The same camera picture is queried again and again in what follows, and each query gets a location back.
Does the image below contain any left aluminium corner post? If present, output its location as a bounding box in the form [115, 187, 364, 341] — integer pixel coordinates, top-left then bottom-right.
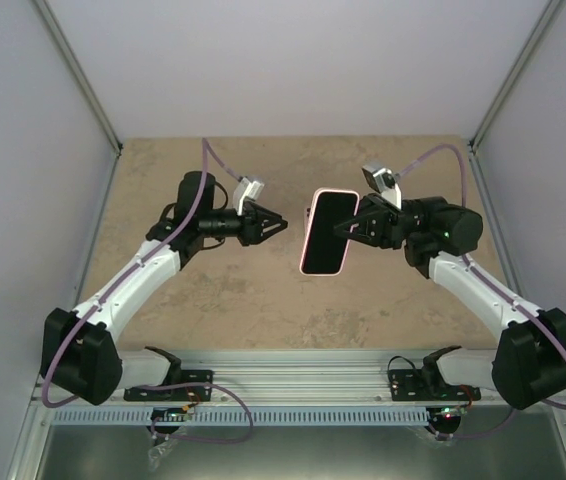
[31, 0, 122, 155]

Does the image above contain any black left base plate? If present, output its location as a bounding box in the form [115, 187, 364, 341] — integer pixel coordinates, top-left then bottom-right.
[123, 369, 214, 404]

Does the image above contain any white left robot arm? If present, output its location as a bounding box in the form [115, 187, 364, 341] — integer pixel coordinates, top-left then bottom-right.
[39, 171, 288, 408]

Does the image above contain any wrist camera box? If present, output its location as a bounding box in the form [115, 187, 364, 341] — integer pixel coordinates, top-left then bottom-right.
[361, 162, 402, 210]
[232, 176, 265, 216]

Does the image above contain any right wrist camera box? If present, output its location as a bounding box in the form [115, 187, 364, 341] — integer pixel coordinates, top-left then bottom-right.
[361, 162, 402, 210]

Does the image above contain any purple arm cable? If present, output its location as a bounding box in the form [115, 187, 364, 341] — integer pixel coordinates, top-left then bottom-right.
[397, 144, 566, 443]
[41, 137, 255, 444]

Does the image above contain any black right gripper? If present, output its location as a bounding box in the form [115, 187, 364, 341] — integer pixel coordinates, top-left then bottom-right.
[331, 192, 446, 250]

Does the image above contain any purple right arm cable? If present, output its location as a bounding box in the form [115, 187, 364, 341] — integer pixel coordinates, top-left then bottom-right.
[397, 144, 566, 443]

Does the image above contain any aluminium corner post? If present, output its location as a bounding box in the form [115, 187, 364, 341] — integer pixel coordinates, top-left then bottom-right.
[466, 0, 566, 151]
[31, 0, 122, 155]

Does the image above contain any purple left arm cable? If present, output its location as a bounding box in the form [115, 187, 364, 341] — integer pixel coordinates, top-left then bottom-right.
[41, 137, 255, 444]

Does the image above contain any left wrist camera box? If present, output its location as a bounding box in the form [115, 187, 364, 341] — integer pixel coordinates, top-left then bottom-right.
[232, 176, 265, 216]

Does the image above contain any aluminium rail frame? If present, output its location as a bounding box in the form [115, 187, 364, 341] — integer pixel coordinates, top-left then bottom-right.
[4, 149, 566, 480]

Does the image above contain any right aluminium corner post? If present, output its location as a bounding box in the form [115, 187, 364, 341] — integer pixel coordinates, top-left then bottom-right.
[466, 0, 566, 151]

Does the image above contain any grey slotted cable duct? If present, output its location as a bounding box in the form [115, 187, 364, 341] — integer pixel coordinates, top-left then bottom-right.
[52, 405, 467, 427]

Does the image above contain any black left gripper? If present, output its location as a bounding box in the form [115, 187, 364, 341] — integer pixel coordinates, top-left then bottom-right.
[200, 201, 288, 247]

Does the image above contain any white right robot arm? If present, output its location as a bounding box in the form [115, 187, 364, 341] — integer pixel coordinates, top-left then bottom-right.
[333, 194, 566, 410]

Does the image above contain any light pink phone case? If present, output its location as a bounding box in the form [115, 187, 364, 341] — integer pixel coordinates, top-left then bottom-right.
[298, 187, 362, 277]

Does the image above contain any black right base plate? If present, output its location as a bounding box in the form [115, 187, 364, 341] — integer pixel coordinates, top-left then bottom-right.
[388, 369, 482, 403]

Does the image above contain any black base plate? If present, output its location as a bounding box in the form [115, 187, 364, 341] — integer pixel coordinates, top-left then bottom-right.
[388, 369, 482, 403]
[123, 369, 214, 404]

